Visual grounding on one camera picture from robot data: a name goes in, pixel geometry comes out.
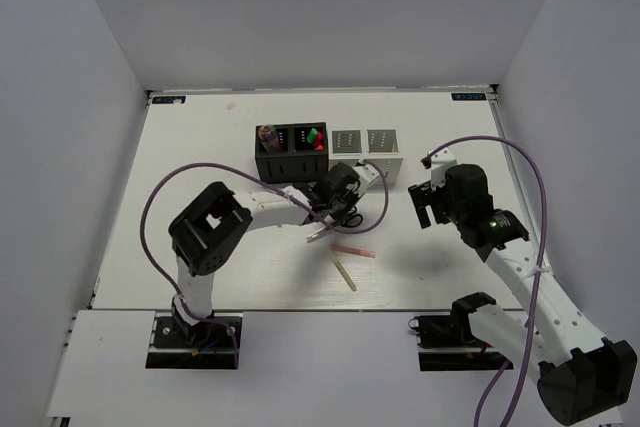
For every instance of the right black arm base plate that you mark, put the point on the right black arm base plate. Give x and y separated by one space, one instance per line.
442 347

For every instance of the black handled scissors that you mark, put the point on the black handled scissors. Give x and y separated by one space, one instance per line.
351 220

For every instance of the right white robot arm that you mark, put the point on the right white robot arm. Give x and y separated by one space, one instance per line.
578 372

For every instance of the green cap black highlighter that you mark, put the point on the green cap black highlighter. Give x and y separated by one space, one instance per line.
312 135

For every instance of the slim orange pen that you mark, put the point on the slim orange pen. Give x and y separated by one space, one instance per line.
352 251

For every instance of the slim yellow pen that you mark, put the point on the slim yellow pen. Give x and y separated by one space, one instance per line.
343 272

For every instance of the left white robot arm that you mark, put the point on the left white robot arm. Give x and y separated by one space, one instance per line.
206 233

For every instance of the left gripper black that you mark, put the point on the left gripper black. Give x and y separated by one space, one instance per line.
353 196

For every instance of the white double pen holder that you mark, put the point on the white double pen holder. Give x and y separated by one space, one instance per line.
379 146

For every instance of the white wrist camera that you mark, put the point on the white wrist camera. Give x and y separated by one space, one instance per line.
369 177
438 163

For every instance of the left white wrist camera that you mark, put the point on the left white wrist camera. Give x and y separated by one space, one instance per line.
369 177

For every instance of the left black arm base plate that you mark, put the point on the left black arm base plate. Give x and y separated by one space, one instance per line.
210 348

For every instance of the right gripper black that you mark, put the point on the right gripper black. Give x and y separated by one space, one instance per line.
423 196

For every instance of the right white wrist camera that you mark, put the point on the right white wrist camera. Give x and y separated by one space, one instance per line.
438 163

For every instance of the black double pen holder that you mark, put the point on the black double pen holder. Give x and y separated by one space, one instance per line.
298 162

